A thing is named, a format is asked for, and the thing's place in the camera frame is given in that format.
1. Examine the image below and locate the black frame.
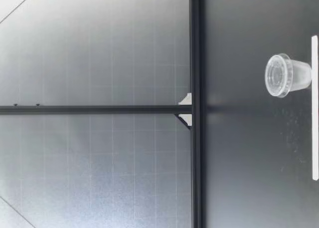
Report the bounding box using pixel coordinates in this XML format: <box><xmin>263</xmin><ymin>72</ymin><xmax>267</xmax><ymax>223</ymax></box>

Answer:
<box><xmin>0</xmin><ymin>0</ymin><xmax>206</xmax><ymax>228</ymax></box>

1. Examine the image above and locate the small clear plastic cup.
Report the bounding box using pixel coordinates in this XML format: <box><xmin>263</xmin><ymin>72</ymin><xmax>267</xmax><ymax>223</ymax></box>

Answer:
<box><xmin>264</xmin><ymin>52</ymin><xmax>312</xmax><ymax>98</ymax></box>

